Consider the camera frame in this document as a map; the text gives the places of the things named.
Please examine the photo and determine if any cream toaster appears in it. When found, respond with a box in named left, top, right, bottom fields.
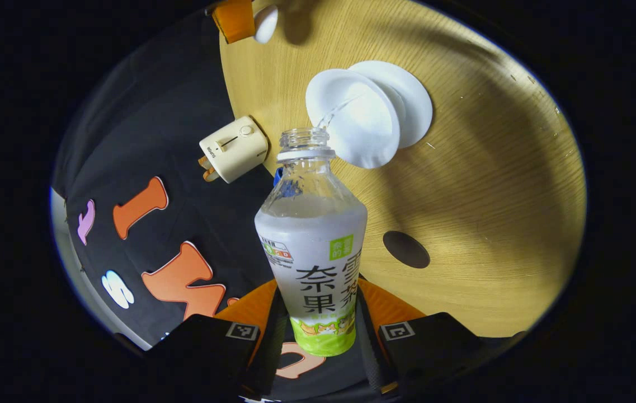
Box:
left=199, top=116, right=269, bottom=184

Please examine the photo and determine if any white teacup lid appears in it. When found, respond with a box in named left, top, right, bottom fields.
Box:
left=253, top=6, right=279, bottom=44

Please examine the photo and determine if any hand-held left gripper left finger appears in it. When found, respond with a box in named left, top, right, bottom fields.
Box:
left=144, top=280, right=290, bottom=401

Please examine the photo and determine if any clear water bottle green label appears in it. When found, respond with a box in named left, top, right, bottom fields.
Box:
left=255, top=128, right=369, bottom=357

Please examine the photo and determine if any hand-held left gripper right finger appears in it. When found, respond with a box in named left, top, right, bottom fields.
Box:
left=354, top=278, right=528, bottom=398

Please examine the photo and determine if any white teacup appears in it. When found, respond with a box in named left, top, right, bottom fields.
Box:
left=305, top=69, right=401, bottom=170

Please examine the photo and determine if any white saucer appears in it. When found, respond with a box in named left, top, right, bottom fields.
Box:
left=348, top=60, right=434, bottom=149

